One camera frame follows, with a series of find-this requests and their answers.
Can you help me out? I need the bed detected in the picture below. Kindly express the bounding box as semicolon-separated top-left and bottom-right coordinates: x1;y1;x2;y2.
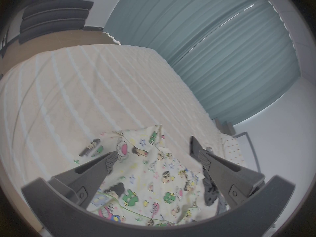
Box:
0;44;262;231

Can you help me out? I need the grey bedside table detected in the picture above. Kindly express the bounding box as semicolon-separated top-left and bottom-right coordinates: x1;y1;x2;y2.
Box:
215;119;235;135

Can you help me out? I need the black garment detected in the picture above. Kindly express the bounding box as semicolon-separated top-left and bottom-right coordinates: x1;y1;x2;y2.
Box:
190;135;229;213

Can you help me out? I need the dark grey chest of drawers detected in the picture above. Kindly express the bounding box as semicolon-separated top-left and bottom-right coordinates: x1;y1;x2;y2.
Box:
18;0;94;45

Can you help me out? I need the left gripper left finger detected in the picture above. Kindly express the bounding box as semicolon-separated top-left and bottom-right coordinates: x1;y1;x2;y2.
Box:
51;151;119;209

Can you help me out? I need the white printed pillow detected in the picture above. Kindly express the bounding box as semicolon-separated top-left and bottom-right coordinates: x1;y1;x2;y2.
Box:
221;133;247;168

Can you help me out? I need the blue-green curtain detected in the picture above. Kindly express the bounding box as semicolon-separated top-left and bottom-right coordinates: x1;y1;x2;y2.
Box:
104;0;302;125

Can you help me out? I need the white printed pyjama top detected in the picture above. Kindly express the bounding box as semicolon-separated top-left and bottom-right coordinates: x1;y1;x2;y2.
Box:
74;124;231;228

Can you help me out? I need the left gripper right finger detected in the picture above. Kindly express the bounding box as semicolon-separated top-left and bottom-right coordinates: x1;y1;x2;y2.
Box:
198;151;265;208

